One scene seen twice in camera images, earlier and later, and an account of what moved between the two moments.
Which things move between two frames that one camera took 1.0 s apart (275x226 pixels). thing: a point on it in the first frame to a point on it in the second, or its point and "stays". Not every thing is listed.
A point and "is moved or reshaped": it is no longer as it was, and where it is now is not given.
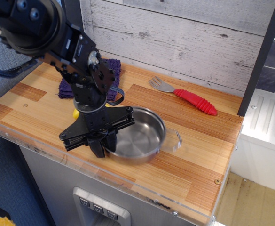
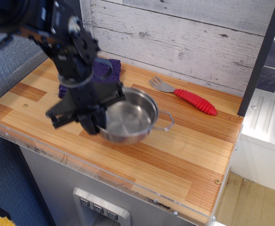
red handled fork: (156, 82) stays
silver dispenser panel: (92, 211) stays
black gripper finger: (109, 141) to (99, 117)
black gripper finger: (97, 147) to (88, 123)
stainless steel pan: (142, 141) is moved or reshaped
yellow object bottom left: (3, 221) stays
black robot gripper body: (95, 125) to (84, 98)
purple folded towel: (65, 89) stays
